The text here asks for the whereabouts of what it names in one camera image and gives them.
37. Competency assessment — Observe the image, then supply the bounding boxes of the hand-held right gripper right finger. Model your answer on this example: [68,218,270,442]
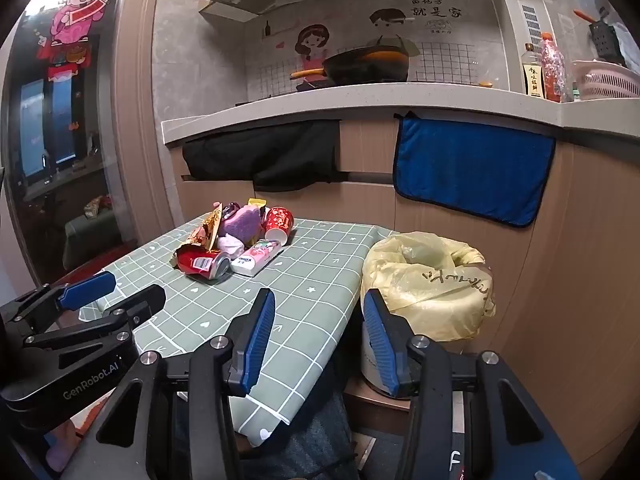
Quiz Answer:
[362,290,583,480]

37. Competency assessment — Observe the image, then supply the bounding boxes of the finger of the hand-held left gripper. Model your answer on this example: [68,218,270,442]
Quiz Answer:
[0,271,117,341]
[12,286,167,376]

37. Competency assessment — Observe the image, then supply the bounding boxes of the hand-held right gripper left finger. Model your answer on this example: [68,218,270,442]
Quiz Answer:
[60,289,277,480]

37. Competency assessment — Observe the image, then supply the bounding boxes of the trash bin yellow bag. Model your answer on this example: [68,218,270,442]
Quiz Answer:
[360,231,497,342]

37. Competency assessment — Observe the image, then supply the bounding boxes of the crushed red soda can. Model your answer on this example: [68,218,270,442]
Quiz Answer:
[176,247,232,281]

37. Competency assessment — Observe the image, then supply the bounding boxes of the pink white carton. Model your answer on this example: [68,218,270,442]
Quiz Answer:
[231,240,285,277]

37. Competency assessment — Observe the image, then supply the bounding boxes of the white tissue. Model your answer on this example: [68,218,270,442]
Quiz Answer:
[216,234,246,260]

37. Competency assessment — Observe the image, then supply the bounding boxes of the yellow snack packet red label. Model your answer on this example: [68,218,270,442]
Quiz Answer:
[187,203,224,252]

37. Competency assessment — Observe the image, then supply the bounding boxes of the red paper cup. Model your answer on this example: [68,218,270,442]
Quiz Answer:
[263,206,296,247]

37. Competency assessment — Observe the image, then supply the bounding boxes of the green checked tablecloth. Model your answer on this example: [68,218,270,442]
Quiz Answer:
[77,217,401,448]

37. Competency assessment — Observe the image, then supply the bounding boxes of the brown wooden stool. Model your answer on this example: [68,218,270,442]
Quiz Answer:
[345,376,416,436]

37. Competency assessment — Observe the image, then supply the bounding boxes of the person's jeans legs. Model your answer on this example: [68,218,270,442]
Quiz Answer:
[280,390,361,480]

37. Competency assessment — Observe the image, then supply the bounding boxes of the glass sliding door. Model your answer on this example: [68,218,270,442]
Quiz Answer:
[0,0,151,291]

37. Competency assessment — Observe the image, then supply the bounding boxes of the black cloth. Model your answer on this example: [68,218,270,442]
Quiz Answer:
[181,119,342,192]

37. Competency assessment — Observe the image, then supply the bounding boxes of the blue towel black trim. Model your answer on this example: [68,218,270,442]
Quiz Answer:
[392,111,557,228]

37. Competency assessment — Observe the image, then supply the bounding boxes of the wooden kitchen counter cabinet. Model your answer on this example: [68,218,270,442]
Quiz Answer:
[160,82,640,466]

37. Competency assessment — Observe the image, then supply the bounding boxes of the red door decoration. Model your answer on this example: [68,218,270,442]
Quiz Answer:
[47,45,88,81]

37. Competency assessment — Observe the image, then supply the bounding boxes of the pink cartoon door sticker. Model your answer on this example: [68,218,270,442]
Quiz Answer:
[50,0,111,48]

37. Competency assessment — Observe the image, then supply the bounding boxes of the clear sauce bottle yellow label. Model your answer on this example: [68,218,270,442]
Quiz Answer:
[521,42,545,98]

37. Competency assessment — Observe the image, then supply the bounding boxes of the orange cap plastic bottle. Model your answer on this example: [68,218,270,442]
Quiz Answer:
[539,32,567,103]

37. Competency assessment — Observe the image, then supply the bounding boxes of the pink plastic basket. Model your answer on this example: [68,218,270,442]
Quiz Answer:
[570,60,640,100]

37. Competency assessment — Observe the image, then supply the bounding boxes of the white vent grille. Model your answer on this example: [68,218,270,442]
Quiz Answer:
[520,4,543,51]

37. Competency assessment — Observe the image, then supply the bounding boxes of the black perforated utensil holder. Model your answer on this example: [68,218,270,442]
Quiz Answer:
[587,20,628,68]

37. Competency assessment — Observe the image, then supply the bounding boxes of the black wok yellow handle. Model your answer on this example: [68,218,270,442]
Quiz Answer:
[290,46,411,86]

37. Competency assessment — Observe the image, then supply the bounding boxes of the cartoon couple wall sticker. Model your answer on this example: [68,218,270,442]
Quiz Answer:
[245,0,506,101]

